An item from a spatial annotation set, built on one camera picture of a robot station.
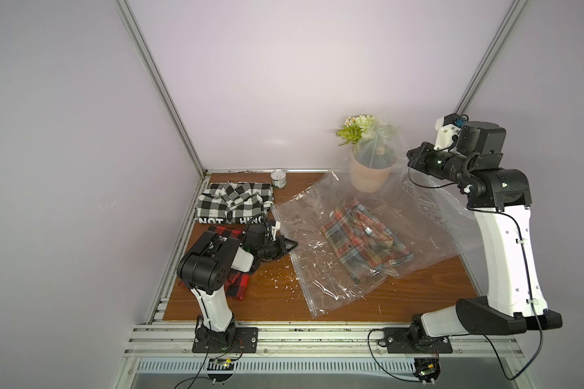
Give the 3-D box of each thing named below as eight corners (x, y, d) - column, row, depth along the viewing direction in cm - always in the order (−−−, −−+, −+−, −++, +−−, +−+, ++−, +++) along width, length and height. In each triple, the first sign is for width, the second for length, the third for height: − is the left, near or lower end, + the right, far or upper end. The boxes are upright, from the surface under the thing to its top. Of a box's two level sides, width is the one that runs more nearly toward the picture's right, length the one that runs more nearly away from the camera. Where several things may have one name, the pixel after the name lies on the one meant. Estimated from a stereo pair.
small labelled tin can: (270, 187, 114) (269, 182, 111) (271, 175, 120) (270, 169, 117) (286, 187, 114) (286, 182, 111) (287, 175, 120) (286, 169, 117)
